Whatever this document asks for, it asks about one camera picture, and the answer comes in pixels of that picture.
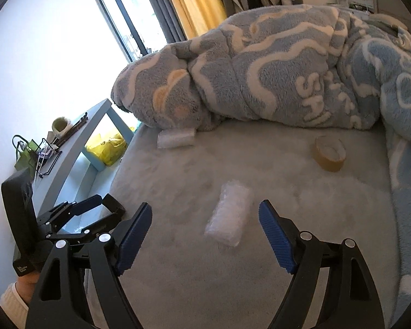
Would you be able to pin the yellow plastic bag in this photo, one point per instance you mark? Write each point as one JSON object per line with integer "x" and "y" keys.
{"x": 106, "y": 149}

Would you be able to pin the light blue bed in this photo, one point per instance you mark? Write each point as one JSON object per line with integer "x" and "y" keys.
{"x": 191, "y": 274}

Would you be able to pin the black metal stand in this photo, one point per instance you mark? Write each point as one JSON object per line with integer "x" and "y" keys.
{"x": 49, "y": 164}

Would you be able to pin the clear bubble wrap roll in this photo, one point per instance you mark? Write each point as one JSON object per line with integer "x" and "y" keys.
{"x": 230, "y": 212}

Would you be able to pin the dark brown board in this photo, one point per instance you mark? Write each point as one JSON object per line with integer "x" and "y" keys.
{"x": 75, "y": 125}

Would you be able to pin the black sliding door frame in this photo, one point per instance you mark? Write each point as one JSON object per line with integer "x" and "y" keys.
{"x": 120, "y": 17}

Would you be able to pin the grey curtain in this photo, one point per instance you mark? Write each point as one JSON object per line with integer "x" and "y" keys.
{"x": 164, "y": 13}

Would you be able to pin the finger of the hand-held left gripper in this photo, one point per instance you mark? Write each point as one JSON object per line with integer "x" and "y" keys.
{"x": 114, "y": 209}
{"x": 87, "y": 204}

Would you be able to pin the blue cloud-pattern fleece blanket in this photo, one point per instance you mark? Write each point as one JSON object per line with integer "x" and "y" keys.
{"x": 260, "y": 75}

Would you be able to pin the light blue table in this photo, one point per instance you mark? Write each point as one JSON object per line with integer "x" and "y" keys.
{"x": 121, "y": 123}

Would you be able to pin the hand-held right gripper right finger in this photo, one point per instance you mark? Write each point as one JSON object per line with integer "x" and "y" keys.
{"x": 277, "y": 243}

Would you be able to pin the green tote bag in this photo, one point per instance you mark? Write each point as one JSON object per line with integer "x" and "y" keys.
{"x": 25, "y": 159}

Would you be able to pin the person's left forearm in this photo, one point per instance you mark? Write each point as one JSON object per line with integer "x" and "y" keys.
{"x": 13, "y": 296}

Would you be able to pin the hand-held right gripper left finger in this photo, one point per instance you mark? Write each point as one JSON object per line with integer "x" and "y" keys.
{"x": 133, "y": 240}

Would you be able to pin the yellow curtain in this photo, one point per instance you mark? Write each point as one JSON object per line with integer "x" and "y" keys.
{"x": 195, "y": 3}

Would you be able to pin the brown packing tape roll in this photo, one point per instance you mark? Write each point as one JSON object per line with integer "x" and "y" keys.
{"x": 328, "y": 159}

